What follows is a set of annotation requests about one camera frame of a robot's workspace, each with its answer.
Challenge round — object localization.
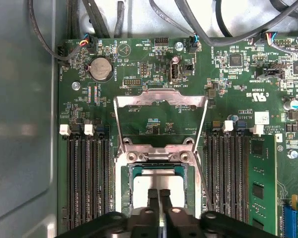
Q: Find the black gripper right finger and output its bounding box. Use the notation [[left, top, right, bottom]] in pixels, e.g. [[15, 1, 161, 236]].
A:
[[160, 189, 283, 238]]

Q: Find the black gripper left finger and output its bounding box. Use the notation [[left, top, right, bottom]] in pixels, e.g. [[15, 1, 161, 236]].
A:
[[56, 188, 162, 238]]

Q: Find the silver square CPU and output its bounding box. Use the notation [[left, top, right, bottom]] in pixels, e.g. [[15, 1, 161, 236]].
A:
[[129, 165, 189, 215]]

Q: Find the thin metal locking lever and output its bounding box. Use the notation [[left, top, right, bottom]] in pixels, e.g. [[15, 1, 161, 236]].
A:
[[194, 150, 214, 213]]

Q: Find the metal socket cover frame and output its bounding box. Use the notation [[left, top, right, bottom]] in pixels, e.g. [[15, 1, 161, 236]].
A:
[[113, 88, 210, 159]]

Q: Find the blue expansion slot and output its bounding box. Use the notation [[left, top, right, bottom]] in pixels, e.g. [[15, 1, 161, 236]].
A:
[[282, 194, 298, 238]]

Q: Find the green RAM stick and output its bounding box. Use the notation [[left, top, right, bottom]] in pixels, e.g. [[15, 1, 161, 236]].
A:
[[249, 135, 278, 233]]

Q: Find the green motherboard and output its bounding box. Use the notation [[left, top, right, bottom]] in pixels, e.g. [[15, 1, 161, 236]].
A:
[[57, 37, 298, 238]]

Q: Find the white board sticker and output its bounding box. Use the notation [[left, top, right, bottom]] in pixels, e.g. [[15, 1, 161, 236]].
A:
[[254, 111, 270, 126]]

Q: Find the internal USB port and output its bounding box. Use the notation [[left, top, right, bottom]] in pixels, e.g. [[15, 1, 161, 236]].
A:
[[169, 62, 181, 84]]

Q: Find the silver coin battery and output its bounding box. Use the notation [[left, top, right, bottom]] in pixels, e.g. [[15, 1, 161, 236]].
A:
[[89, 57, 113, 80]]

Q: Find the black open PC case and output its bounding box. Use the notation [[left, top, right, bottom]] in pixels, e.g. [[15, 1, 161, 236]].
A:
[[0, 0, 298, 238]]

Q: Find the silver capacitor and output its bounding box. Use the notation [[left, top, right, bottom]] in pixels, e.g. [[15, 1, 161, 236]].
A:
[[284, 98, 298, 112]]

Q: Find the grey cable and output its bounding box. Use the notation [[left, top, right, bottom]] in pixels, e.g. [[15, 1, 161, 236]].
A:
[[149, 0, 198, 42]]

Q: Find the thick black cable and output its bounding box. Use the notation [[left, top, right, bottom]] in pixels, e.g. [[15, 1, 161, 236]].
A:
[[175, 0, 298, 47]]

